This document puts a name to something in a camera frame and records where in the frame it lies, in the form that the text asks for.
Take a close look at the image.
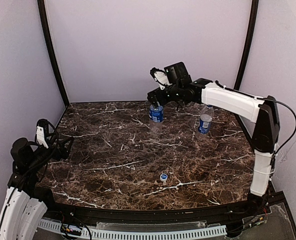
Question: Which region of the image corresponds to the white blue bottle cap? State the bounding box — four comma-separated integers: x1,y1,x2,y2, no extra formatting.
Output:
160,173,168,182

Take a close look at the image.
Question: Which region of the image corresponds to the black table front rail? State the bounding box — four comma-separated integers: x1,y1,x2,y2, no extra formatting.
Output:
34,187,273,226

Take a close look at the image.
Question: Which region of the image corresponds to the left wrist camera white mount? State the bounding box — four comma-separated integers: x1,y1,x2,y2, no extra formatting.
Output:
35,119,49,149

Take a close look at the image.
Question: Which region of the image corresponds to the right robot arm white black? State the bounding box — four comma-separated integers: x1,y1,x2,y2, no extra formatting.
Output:
147,62,280,197

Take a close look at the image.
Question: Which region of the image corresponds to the black right corner post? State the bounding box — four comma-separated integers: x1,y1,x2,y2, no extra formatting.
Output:
234,0,259,90

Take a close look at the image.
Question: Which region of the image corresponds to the small circuit board with wires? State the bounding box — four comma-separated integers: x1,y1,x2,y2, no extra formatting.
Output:
59,224,83,237

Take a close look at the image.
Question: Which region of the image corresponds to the black left corner post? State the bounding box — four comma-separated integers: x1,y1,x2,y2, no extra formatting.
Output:
37,0,70,108

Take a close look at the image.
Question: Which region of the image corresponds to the grey slotted cable duct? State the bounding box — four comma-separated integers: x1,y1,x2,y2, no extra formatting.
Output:
38,218,227,240

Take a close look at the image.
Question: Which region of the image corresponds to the Pocari Sweat bottle blue label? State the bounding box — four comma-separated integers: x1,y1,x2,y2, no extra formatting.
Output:
149,105,164,135

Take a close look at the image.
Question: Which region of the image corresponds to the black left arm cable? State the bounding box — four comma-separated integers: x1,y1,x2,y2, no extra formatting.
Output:
12,119,61,181

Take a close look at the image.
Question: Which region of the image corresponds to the Pepsi bottle blue label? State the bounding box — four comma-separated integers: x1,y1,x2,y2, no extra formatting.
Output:
196,104,214,140

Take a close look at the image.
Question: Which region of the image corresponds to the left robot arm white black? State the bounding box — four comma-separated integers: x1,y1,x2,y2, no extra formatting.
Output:
0,137,74,240

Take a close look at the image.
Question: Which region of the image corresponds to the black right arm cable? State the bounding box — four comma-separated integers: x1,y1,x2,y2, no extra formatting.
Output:
215,79,296,176

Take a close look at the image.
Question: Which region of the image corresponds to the black corner post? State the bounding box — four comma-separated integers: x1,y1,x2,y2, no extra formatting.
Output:
234,0,259,90
37,0,70,108

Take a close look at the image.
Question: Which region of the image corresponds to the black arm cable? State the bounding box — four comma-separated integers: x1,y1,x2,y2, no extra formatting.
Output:
12,119,61,181
215,79,296,176

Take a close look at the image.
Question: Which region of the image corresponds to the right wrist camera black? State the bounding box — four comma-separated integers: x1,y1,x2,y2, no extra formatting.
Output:
150,67,170,90

